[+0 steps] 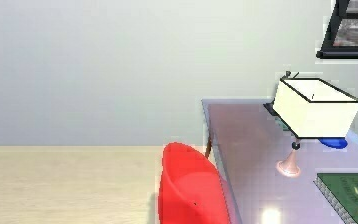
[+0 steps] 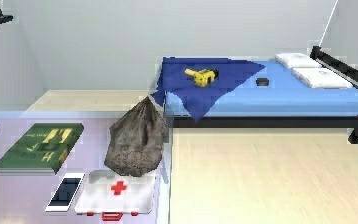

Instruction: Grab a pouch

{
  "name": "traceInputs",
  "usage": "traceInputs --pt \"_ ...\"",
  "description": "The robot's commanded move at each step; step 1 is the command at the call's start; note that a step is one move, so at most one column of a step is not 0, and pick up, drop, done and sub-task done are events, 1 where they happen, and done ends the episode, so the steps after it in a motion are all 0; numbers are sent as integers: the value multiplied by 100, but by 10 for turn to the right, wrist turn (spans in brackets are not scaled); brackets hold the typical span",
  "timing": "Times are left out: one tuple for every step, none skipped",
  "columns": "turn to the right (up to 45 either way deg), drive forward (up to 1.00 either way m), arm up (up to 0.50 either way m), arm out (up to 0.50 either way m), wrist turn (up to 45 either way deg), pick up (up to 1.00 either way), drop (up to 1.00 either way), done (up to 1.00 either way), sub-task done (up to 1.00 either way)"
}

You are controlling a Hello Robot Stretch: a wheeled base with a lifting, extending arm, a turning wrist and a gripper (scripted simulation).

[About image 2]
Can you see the dark blue blanket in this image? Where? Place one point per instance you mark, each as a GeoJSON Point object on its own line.
{"type": "Point", "coordinates": [203, 86]}

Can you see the white pillow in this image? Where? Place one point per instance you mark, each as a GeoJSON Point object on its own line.
{"type": "Point", "coordinates": [321, 78]}
{"type": "Point", "coordinates": [297, 60]}

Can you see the white first aid box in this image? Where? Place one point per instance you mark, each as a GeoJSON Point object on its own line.
{"type": "Point", "coordinates": [117, 193]}

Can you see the blue bed with black frame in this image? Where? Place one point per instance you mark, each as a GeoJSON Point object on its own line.
{"type": "Point", "coordinates": [287, 96]}

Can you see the green book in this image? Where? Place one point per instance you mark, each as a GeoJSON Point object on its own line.
{"type": "Point", "coordinates": [40, 148]}

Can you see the yellow toy tool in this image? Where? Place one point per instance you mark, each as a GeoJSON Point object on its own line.
{"type": "Point", "coordinates": [202, 76]}

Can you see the white smartphone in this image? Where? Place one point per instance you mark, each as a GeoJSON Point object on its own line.
{"type": "Point", "coordinates": [65, 192]}

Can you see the small black box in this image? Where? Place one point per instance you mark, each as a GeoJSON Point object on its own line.
{"type": "Point", "coordinates": [262, 81]}

